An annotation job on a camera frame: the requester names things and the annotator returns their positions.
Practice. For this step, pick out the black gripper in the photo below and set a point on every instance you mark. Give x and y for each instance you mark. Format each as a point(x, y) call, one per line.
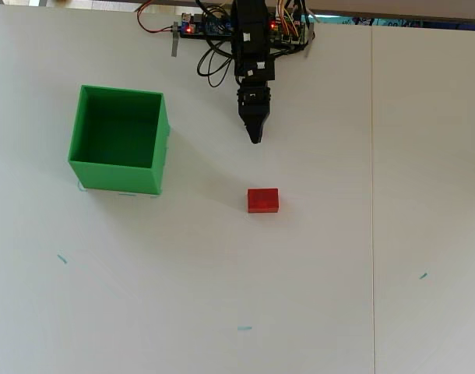
point(255, 83)

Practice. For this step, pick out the red block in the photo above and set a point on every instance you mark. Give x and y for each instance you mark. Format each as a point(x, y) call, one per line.
point(263, 200)

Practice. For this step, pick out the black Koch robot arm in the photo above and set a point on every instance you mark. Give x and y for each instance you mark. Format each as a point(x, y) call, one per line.
point(249, 23)

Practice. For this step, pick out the green bin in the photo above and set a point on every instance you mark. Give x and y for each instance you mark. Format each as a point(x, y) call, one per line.
point(117, 156)

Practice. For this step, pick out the grey tape strip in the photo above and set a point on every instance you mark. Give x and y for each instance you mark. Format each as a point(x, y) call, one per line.
point(310, 43)
point(175, 43)

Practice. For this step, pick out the blue controller circuit board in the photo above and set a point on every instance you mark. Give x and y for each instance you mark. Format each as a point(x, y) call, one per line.
point(206, 28)

